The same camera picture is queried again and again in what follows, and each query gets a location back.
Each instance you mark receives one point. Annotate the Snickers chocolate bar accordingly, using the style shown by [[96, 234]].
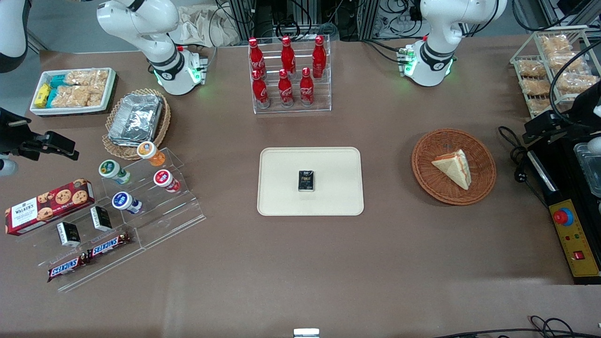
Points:
[[65, 267], [108, 245]]

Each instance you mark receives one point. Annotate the yellow snack packet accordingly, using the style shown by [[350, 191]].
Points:
[[42, 95]]

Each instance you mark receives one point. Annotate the red lid yoghurt cup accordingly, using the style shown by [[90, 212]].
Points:
[[162, 178]]

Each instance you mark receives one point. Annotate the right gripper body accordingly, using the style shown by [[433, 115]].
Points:
[[10, 137]]

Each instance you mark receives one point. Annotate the light oval wicker basket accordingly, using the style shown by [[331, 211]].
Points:
[[115, 150]]

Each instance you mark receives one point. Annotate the green lid yoghurt cup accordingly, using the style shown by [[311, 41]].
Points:
[[109, 169]]

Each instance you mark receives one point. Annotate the black machine with yellow panel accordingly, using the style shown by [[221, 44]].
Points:
[[575, 244]]

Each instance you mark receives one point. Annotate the red emergency stop button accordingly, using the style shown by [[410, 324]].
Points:
[[563, 217]]

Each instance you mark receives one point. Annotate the clear plastic container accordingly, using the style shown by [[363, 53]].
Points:
[[591, 169]]

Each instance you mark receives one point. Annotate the blue lid yoghurt cup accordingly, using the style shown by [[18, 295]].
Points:
[[121, 201]]

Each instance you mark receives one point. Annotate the aluminium extrusion frame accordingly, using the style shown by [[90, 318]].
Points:
[[242, 19]]

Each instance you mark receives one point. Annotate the beige rectangular serving tray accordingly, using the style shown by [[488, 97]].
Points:
[[281, 188]]

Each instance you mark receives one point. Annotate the brown round wicker basket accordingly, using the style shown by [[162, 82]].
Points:
[[479, 155]]

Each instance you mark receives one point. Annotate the teal snack packet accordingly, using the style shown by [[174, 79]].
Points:
[[58, 81], [52, 97]]

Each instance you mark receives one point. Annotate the clear acrylic bottle rack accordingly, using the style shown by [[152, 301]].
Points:
[[293, 109]]

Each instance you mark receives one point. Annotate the clear rice cracker pack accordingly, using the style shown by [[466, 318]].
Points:
[[566, 61], [575, 83], [556, 44], [540, 105], [531, 68], [536, 87], [87, 77], [77, 96]]

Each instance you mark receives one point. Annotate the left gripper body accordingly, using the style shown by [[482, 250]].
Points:
[[583, 106]]

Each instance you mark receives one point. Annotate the red cola bottle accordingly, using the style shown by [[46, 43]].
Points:
[[256, 58], [306, 89], [260, 91], [285, 91], [319, 58], [288, 56]]

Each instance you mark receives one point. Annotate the small black snack box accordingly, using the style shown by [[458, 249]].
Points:
[[68, 234], [101, 218], [306, 180]]

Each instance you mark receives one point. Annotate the clear acrylic stepped display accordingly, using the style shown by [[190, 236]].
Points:
[[173, 220]]

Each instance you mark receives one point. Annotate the silver foil container stack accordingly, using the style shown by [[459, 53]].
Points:
[[136, 117]]

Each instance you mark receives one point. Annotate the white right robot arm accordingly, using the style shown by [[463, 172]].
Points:
[[155, 42]]

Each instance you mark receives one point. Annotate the triangular white bread sandwich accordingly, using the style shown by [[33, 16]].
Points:
[[453, 169]]

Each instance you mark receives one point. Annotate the beige cloth bag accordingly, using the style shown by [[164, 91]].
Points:
[[202, 28]]

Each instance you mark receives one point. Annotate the white rectangular snack tray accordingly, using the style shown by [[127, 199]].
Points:
[[70, 110]]

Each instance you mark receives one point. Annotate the orange lid yoghurt cup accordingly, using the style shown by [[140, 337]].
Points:
[[148, 150]]

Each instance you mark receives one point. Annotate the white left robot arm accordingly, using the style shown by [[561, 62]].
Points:
[[436, 28]]

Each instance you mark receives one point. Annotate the red Walkers cookie box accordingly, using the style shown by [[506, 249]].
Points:
[[47, 206]]

